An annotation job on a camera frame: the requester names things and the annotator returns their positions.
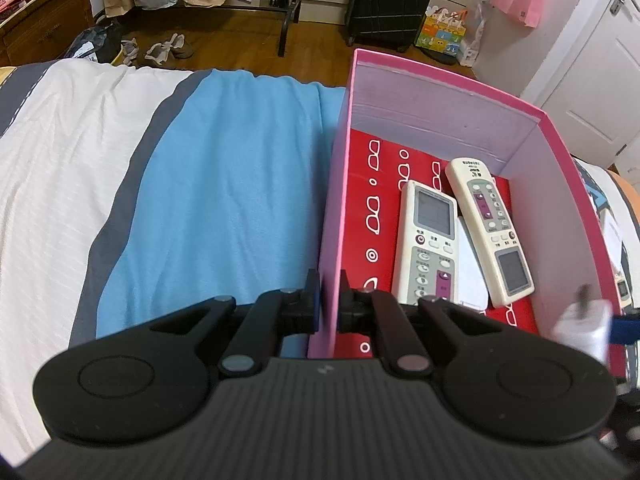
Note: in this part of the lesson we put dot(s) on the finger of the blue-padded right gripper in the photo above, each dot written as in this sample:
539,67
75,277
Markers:
625,329

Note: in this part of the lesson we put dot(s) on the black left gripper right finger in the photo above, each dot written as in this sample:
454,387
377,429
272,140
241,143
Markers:
501,381

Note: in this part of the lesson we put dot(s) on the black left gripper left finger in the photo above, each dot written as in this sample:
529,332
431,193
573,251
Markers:
141,383

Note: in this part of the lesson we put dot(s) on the white plug charger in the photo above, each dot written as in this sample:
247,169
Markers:
585,325

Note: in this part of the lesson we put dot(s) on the cream AC remote purple buttons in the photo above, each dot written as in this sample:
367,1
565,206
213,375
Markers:
494,238

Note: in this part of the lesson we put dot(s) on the pink storage box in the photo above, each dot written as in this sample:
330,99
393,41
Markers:
403,120

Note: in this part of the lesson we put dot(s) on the white room door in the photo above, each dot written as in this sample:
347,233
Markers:
595,106

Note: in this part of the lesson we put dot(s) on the small white slim remote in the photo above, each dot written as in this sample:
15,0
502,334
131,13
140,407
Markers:
472,291

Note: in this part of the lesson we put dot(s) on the white AC remote with screen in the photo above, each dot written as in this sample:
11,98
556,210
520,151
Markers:
426,259

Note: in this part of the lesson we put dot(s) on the striped blue white bedsheet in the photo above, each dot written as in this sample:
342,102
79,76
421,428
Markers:
128,193

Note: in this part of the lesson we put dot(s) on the white sandal pair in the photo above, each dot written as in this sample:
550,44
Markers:
165,54

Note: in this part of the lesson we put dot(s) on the colourful cartoon carton box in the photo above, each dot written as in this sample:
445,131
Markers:
441,31

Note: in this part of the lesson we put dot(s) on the wooden dresser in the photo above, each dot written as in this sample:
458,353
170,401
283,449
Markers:
43,30

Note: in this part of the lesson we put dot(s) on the black hard-shell suitcase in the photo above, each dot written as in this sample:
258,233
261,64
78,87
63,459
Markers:
392,24

